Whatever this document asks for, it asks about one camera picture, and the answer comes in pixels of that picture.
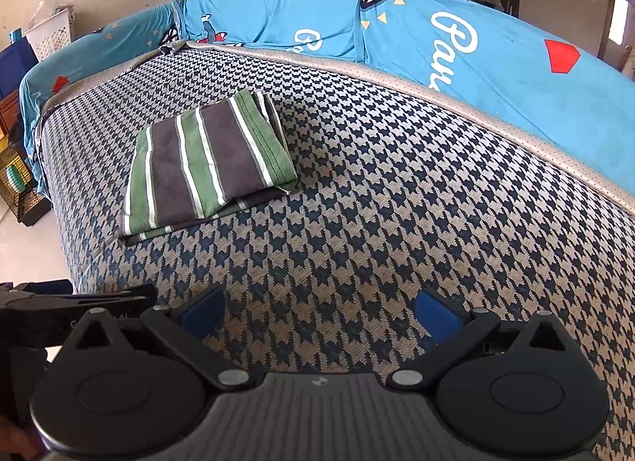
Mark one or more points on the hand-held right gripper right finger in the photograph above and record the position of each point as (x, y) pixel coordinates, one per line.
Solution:
(439, 314)

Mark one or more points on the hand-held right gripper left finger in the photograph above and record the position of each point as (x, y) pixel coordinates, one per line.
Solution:
(201, 314)

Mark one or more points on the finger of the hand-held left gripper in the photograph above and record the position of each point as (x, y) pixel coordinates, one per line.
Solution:
(74, 305)

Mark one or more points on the green brown striped t-shirt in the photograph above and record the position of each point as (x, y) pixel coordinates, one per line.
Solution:
(213, 163)

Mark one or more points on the houndstooth sofa cover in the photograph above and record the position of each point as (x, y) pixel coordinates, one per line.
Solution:
(397, 193)

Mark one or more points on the wooden cabinet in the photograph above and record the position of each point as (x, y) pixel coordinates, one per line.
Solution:
(9, 116)

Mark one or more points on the blue airplane print blanket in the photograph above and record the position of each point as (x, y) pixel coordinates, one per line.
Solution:
(496, 74)

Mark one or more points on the white laundry basket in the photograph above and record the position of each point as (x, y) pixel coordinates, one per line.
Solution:
(49, 34)

